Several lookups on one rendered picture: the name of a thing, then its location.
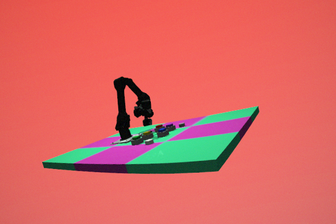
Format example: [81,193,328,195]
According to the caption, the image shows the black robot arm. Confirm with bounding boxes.
[113,76,150,140]

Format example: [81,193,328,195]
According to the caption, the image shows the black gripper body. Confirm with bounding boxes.
[141,99,151,122]

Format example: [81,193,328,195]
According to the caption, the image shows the yellow button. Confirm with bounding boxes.
[141,131,154,140]

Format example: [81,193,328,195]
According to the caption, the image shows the red button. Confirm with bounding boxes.
[154,125,165,132]

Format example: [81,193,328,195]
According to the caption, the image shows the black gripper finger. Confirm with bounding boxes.
[143,120,152,125]
[142,104,151,114]

